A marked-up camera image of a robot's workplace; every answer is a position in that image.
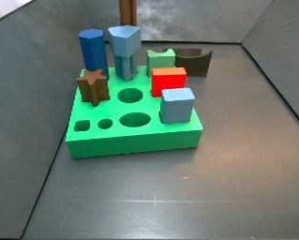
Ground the brown two-legged block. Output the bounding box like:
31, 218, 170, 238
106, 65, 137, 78
119, 0, 137, 25

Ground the green shape sorter board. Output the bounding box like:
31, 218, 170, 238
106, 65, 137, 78
66, 66, 204, 158

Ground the light blue pentagon block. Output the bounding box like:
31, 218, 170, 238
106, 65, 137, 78
109, 25, 142, 81

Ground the red square block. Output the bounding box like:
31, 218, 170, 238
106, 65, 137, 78
151, 67, 188, 98

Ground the green arch block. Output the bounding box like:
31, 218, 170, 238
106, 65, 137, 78
147, 49, 176, 76

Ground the black curved holder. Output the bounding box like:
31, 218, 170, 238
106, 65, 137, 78
173, 48, 213, 77

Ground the light blue cube block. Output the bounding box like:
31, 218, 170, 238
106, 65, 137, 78
161, 88, 196, 124

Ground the brown star block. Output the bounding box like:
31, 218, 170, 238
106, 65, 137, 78
77, 69, 110, 107

